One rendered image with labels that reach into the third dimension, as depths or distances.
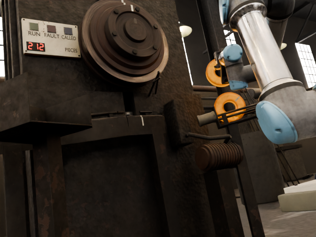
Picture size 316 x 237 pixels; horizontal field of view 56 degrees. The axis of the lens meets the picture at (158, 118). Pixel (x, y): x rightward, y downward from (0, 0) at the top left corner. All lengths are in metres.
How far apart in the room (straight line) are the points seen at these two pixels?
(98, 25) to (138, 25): 0.18
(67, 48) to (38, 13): 0.22
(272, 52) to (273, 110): 0.18
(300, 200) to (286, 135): 0.15
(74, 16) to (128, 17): 0.32
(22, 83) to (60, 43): 0.72
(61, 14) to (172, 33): 0.68
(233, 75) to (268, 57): 0.45
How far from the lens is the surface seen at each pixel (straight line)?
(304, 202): 0.76
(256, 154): 3.92
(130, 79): 1.43
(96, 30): 1.46
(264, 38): 0.89
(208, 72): 1.59
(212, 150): 1.36
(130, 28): 1.45
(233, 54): 1.28
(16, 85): 0.88
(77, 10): 1.72
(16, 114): 0.86
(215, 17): 6.40
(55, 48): 1.53
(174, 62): 1.83
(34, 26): 1.56
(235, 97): 1.56
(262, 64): 0.85
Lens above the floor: 0.36
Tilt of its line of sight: 14 degrees up
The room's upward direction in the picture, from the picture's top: 10 degrees counter-clockwise
